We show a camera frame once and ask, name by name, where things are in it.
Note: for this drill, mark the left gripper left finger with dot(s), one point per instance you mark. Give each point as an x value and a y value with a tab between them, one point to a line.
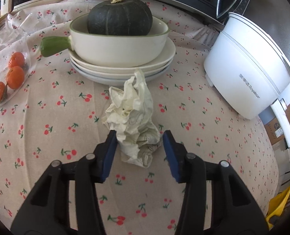
46	209

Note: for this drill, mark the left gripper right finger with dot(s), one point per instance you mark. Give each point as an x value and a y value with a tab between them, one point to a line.
216	200

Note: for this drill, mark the cream paper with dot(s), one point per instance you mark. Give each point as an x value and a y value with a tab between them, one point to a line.
130	115

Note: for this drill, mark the yellow snack bag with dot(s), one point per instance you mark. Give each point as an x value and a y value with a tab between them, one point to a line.
276	207

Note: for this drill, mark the cherry print tablecloth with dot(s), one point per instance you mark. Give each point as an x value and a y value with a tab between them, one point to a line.
59	114

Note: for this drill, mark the right tangerine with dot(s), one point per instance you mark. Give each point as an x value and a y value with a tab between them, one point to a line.
15	77

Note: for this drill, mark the white electric cooking pot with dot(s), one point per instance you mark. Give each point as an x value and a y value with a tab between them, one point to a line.
249	70

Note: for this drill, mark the lower white plate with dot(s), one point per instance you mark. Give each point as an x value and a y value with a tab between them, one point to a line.
118	80

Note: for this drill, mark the white plate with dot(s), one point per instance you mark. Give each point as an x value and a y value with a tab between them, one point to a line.
166	55
118	80

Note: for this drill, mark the top tangerine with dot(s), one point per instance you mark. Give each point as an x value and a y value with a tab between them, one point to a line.
16	59

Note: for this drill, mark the upper white plate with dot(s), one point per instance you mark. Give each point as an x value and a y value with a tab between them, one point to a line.
166	55

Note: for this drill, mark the dark green pumpkin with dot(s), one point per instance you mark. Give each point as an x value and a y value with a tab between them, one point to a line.
120	18

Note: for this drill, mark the white bowl with green handle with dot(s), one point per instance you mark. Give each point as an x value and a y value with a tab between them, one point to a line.
102	49

